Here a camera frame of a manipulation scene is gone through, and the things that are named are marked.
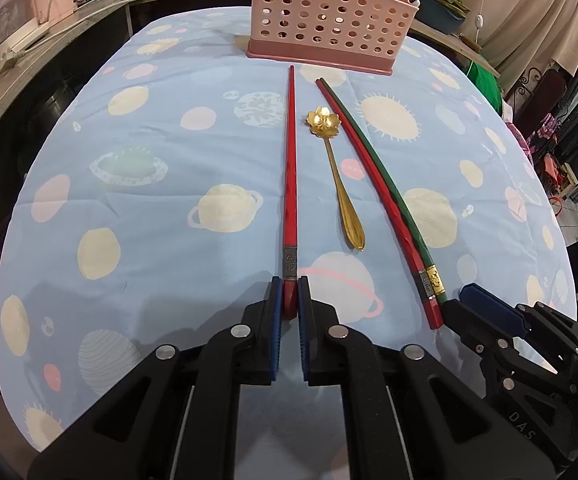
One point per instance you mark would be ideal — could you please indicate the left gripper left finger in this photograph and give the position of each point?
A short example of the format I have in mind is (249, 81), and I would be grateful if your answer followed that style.
(264, 318)

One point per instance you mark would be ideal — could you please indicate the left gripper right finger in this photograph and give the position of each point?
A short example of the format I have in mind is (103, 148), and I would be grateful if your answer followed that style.
(314, 320)

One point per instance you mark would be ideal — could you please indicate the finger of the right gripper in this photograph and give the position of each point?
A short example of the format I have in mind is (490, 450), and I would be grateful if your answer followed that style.
(505, 318)

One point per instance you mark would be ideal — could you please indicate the green chopstick gold band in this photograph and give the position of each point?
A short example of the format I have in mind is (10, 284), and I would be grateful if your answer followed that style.
(408, 219)

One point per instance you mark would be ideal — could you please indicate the red chopstick silver band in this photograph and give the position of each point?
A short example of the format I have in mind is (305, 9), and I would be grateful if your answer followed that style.
(431, 306)

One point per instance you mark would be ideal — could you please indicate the gold flower spoon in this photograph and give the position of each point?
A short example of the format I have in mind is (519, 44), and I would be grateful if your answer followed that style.
(325, 124)

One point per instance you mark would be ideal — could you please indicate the pink perforated utensil basket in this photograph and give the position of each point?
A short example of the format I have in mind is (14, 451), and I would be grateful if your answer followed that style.
(361, 35)

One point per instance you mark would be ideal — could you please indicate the blue planet print tablecloth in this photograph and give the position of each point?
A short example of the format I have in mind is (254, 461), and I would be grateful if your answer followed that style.
(152, 213)

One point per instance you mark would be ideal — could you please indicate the green plastic bag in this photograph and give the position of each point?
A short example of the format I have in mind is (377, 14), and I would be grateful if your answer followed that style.
(487, 85)

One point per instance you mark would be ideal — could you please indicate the beige hanging curtain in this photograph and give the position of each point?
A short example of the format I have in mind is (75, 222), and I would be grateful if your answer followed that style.
(516, 35)

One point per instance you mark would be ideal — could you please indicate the blue bowl with greens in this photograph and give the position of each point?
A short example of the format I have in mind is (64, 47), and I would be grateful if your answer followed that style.
(446, 16)

